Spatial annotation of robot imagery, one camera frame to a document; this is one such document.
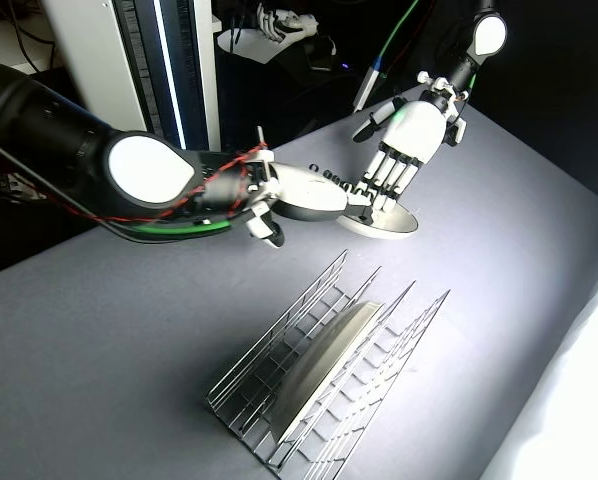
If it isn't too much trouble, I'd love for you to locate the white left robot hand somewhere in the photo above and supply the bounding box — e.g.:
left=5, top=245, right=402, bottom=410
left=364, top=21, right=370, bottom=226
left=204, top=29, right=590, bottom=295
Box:
left=352, top=97, right=447, bottom=215

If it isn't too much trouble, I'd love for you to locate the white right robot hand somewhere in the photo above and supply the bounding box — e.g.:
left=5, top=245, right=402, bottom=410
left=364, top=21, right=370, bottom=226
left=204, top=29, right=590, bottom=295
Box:
left=270, top=160, right=378, bottom=225

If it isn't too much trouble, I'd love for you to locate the white plate with dark rim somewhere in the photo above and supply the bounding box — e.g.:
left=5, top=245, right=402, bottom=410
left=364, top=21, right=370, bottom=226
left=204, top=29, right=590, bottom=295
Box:
left=267, top=299, right=386, bottom=446
left=337, top=201, right=420, bottom=242

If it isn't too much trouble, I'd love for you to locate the dark device with white edge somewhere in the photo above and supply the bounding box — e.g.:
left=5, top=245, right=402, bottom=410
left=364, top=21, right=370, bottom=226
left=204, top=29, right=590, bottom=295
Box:
left=303, top=33, right=339, bottom=72

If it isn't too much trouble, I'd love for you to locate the white skeletal hand model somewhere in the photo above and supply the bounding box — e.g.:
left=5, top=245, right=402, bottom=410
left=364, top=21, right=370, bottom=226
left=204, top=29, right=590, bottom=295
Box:
left=255, top=2, right=321, bottom=44

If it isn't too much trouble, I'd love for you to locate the white background desk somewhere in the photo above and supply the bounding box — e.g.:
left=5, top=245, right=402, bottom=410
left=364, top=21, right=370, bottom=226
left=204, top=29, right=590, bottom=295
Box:
left=0, top=14, right=60, bottom=76

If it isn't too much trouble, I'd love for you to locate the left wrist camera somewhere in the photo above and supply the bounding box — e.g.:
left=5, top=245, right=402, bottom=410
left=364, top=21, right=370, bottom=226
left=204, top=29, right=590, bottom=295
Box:
left=442, top=115, right=469, bottom=150

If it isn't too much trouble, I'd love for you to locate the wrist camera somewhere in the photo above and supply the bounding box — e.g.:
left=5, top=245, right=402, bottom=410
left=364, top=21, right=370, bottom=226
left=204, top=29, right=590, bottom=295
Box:
left=245, top=202, right=286, bottom=250
left=442, top=115, right=469, bottom=150

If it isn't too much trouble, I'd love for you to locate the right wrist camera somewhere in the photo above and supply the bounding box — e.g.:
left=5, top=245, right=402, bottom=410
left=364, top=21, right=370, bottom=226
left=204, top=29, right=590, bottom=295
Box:
left=245, top=202, right=286, bottom=250

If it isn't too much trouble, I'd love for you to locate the metal wire plate rack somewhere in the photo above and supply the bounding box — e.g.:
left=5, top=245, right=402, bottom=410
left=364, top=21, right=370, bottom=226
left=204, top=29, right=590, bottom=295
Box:
left=205, top=248, right=452, bottom=480

